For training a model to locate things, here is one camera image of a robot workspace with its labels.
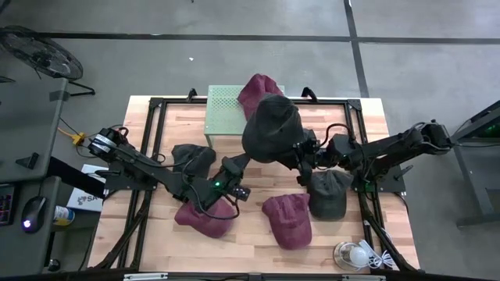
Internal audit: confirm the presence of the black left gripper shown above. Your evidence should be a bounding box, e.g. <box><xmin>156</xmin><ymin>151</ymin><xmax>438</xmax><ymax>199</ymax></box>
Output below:
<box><xmin>212</xmin><ymin>152</ymin><xmax>252</xmax><ymax>196</ymax></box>

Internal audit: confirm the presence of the dark grey baseball cap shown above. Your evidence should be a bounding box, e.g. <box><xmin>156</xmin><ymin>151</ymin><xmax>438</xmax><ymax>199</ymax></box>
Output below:
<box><xmin>170</xmin><ymin>143</ymin><xmax>217</xmax><ymax>181</ymax></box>
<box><xmin>241</xmin><ymin>93</ymin><xmax>306</xmax><ymax>165</ymax></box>
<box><xmin>305</xmin><ymin>169</ymin><xmax>355</xmax><ymax>221</ymax></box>

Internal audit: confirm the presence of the maroon baseball cap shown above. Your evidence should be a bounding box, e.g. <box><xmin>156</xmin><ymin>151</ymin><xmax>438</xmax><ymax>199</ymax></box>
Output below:
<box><xmin>173</xmin><ymin>196</ymin><xmax>238</xmax><ymax>240</ymax></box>
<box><xmin>260</xmin><ymin>192</ymin><xmax>313</xmax><ymax>251</ymax></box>
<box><xmin>237</xmin><ymin>73</ymin><xmax>285</xmax><ymax>121</ymax></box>

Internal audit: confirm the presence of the green perforated metal shelf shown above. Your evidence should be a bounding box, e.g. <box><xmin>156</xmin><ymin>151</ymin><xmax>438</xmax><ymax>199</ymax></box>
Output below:
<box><xmin>204</xmin><ymin>84</ymin><xmax>286</xmax><ymax>148</ymax></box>

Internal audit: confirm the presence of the white light bulb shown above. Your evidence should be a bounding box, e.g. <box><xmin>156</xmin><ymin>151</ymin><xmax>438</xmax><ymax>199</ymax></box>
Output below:
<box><xmin>348</xmin><ymin>246</ymin><xmax>370</xmax><ymax>269</ymax></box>

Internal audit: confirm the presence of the white printed box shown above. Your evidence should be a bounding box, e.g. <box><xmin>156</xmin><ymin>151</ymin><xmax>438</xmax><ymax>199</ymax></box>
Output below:
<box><xmin>66</xmin><ymin>163</ymin><xmax>109</xmax><ymax>214</ymax></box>

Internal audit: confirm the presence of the dark grey side table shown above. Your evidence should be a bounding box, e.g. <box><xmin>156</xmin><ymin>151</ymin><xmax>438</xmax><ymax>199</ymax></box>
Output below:
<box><xmin>430</xmin><ymin>99</ymin><xmax>500</xmax><ymax>227</ymax></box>

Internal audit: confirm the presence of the yellow power connector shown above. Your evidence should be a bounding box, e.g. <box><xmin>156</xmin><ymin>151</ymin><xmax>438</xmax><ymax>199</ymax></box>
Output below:
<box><xmin>58</xmin><ymin>127</ymin><xmax>87</xmax><ymax>147</ymax></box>

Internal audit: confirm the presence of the black diagonal bar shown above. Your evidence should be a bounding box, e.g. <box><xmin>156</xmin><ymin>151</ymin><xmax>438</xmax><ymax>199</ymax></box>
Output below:
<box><xmin>46</xmin><ymin>155</ymin><xmax>107</xmax><ymax>200</ymax></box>

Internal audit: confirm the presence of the black device with green light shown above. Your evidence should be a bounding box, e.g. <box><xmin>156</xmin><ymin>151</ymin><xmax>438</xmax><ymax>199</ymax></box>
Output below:
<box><xmin>478</xmin><ymin>120</ymin><xmax>500</xmax><ymax>138</ymax></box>

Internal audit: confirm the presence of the white and yellow can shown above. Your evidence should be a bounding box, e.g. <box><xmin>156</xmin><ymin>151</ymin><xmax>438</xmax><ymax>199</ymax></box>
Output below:
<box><xmin>52</xmin><ymin>205</ymin><xmax>76</xmax><ymax>227</ymax></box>

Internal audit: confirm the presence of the black wedge block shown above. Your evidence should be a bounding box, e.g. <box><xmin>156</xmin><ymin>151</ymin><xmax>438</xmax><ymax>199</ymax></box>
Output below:
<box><xmin>15</xmin><ymin>152</ymin><xmax>41</xmax><ymax>170</ymax></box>

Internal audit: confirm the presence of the black computer mouse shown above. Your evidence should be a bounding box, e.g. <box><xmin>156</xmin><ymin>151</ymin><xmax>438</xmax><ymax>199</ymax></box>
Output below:
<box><xmin>20</xmin><ymin>195</ymin><xmax>48</xmax><ymax>234</ymax></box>

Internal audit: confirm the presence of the grey desk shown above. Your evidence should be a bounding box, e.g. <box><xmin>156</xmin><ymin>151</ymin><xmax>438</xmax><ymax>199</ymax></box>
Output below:
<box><xmin>0</xmin><ymin>76</ymin><xmax>70</xmax><ymax>184</ymax></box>
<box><xmin>0</xmin><ymin>175</ymin><xmax>63</xmax><ymax>276</ymax></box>

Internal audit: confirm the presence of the black floor fan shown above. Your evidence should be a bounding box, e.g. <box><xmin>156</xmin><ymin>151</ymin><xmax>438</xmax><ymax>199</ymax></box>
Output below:
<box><xmin>0</xmin><ymin>25</ymin><xmax>96</xmax><ymax>98</ymax></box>

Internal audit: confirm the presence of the black backlit keyboard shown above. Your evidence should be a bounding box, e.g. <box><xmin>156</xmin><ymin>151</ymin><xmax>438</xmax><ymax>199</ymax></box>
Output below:
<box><xmin>0</xmin><ymin>183</ymin><xmax>16</xmax><ymax>227</ymax></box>

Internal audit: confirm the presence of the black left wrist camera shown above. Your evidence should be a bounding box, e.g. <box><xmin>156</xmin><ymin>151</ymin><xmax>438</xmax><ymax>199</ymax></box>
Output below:
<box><xmin>232</xmin><ymin>186</ymin><xmax>252</xmax><ymax>203</ymax></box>

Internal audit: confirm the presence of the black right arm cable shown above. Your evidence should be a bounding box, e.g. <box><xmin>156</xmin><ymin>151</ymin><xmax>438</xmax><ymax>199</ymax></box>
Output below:
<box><xmin>323</xmin><ymin>122</ymin><xmax>355</xmax><ymax>144</ymax></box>

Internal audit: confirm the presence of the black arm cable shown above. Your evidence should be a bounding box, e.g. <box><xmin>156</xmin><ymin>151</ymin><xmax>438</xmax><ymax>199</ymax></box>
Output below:
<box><xmin>180</xmin><ymin>155</ymin><xmax>241</xmax><ymax>221</ymax></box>
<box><xmin>323</xmin><ymin>122</ymin><xmax>355</xmax><ymax>144</ymax></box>

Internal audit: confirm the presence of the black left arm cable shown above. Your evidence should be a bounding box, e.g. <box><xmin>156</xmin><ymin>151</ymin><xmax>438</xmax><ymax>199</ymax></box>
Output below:
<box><xmin>180</xmin><ymin>155</ymin><xmax>241</xmax><ymax>221</ymax></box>

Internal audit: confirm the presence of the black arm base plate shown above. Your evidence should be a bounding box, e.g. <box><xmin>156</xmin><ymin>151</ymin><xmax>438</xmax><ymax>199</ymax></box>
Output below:
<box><xmin>349</xmin><ymin>163</ymin><xmax>407</xmax><ymax>194</ymax></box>
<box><xmin>104</xmin><ymin>162</ymin><xmax>161</xmax><ymax>192</ymax></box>

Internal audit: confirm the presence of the black aluminium table frame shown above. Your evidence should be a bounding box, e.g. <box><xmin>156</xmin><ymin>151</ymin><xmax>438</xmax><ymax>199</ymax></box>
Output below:
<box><xmin>87</xmin><ymin>96</ymin><xmax>421</xmax><ymax>272</ymax></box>

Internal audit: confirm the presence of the white lamp cable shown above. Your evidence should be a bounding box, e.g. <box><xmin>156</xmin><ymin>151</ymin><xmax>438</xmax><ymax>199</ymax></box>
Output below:
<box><xmin>358</xmin><ymin>239</ymin><xmax>396</xmax><ymax>271</ymax></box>

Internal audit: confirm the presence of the silver metal bracket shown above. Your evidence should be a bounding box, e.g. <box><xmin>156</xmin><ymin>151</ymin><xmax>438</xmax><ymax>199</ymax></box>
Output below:
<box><xmin>341</xmin><ymin>274</ymin><xmax>387</xmax><ymax>281</ymax></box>
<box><xmin>123</xmin><ymin>272</ymin><xmax>169</xmax><ymax>281</ymax></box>

